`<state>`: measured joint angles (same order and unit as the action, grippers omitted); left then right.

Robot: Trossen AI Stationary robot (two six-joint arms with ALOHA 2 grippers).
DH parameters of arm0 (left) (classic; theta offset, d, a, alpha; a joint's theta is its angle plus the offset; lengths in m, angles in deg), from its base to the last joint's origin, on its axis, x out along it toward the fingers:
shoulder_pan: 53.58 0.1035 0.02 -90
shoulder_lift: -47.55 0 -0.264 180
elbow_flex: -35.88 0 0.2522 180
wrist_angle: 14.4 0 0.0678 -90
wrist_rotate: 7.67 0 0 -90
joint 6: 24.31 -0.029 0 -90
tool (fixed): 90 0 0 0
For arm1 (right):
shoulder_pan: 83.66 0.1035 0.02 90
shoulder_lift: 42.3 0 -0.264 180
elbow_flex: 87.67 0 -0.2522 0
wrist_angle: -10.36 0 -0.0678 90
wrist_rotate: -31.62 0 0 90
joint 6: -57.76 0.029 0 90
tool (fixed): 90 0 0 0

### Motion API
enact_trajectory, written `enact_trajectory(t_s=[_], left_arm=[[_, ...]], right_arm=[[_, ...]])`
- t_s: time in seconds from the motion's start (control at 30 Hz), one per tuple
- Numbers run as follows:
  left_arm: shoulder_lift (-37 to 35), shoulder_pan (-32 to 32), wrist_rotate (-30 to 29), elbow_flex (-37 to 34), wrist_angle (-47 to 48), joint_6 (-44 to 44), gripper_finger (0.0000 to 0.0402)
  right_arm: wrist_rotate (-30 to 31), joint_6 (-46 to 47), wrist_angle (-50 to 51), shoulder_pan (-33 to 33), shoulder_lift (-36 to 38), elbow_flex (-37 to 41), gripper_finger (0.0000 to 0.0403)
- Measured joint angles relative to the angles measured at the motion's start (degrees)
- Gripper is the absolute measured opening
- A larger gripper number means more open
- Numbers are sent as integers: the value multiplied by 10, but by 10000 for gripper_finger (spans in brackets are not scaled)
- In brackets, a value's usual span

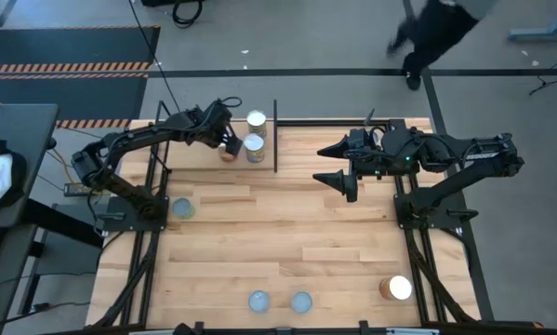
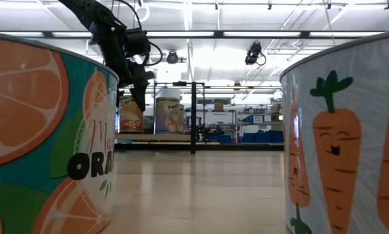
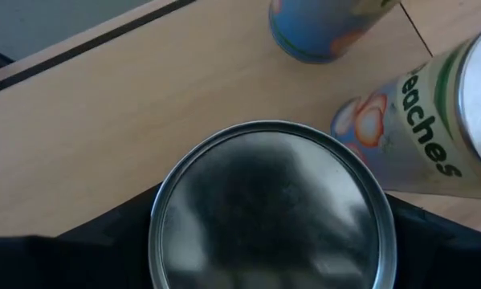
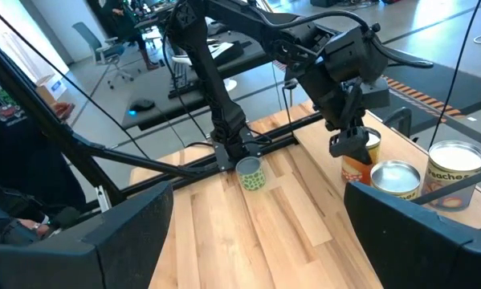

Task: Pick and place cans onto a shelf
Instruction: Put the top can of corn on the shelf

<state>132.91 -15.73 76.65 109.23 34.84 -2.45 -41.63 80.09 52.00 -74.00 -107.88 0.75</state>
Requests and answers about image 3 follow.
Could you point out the tall peaches can blue label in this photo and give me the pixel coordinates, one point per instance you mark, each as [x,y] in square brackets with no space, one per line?
[417,132]
[312,28]

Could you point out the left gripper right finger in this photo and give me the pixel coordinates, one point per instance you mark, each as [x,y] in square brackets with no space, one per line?
[445,257]

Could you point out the black aluminium table frame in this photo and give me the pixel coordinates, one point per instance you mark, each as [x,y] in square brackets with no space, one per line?
[83,45]

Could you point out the wooden shelf with black frame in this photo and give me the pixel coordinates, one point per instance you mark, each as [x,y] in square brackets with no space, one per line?
[103,140]

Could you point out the tall corn can yellow label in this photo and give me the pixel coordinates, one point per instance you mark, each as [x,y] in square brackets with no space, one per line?
[272,208]

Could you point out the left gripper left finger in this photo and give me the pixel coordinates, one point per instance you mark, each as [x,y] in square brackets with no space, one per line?
[43,265]

